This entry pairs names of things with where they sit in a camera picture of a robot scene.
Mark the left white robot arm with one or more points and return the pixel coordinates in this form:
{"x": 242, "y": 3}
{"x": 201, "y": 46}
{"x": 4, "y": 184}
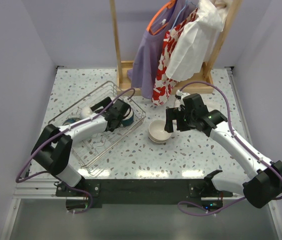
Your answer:
{"x": 52, "y": 149}

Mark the blue hanger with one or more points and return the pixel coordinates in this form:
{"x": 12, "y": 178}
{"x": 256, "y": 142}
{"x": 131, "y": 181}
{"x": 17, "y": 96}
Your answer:
{"x": 180, "y": 11}

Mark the folded white cloth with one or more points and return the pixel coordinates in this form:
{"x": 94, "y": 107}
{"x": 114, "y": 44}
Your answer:
{"x": 210, "y": 105}

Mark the blue floral bowl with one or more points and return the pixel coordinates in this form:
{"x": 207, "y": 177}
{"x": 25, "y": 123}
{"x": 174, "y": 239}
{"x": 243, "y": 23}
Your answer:
{"x": 70, "y": 121}

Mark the wire dish rack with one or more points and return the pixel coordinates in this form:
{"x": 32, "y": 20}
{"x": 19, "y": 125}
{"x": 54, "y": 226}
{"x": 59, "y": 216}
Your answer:
{"x": 86, "y": 155}

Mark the purple shirt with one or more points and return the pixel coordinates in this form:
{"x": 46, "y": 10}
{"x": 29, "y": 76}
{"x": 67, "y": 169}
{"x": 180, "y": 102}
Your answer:
{"x": 144, "y": 69}

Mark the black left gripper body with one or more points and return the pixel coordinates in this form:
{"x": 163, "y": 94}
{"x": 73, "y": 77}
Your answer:
{"x": 120, "y": 113}

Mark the white ribbed bowl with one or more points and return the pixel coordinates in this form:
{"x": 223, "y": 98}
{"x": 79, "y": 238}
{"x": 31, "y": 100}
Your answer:
{"x": 85, "y": 112}

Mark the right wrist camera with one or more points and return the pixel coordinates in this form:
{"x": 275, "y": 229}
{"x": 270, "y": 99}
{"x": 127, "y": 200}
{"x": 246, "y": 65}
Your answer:
{"x": 179, "y": 96}

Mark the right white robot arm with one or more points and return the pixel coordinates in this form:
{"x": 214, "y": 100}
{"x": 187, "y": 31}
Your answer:
{"x": 263, "y": 182}

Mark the white hanging garment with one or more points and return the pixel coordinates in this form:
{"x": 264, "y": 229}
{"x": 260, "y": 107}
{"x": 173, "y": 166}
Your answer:
{"x": 196, "y": 39}

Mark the beige bowl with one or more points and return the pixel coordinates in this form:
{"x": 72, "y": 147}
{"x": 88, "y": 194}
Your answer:
{"x": 156, "y": 130}

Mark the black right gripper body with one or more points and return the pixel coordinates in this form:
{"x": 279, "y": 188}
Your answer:
{"x": 188, "y": 119}

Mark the red bowl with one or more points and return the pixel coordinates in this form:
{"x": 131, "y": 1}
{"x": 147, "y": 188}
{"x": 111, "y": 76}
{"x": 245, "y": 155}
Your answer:
{"x": 159, "y": 141}

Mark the teal and white bowl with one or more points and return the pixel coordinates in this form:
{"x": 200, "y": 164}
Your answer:
{"x": 129, "y": 118}

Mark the red white floral garment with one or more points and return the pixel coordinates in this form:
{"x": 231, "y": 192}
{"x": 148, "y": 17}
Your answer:
{"x": 163, "y": 84}

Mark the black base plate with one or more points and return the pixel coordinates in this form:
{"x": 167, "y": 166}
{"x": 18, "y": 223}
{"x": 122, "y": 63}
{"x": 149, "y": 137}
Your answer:
{"x": 99, "y": 192}

